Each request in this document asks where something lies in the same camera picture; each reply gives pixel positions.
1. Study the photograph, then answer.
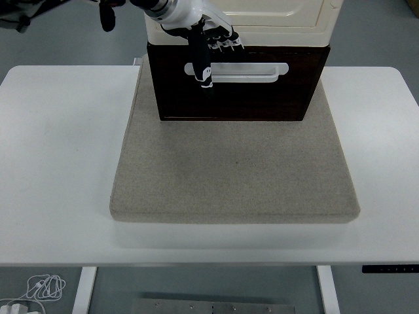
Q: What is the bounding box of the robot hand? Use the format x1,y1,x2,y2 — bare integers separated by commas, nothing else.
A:
160,0,246,98

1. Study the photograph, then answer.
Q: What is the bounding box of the dark drawer with white handle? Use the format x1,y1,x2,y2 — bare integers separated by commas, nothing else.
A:
153,51,324,118

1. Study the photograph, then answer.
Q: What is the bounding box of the dark wooden drawer housing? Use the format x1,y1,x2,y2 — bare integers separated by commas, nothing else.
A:
146,41,331,122

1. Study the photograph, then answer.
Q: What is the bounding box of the beige fabric mat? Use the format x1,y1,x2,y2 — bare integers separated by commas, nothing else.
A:
109,55,361,225

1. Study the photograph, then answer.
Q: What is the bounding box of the white table leg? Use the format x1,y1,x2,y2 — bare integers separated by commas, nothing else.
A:
71,266,98,314
316,265,341,314

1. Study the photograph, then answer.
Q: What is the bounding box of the black table control panel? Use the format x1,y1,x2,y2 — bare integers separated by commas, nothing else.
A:
361,264,419,274

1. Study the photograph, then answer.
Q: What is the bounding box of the white power adapter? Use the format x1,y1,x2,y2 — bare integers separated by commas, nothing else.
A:
1,302,29,314

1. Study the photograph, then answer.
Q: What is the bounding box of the white cable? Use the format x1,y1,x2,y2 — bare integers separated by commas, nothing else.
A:
0,273,67,314

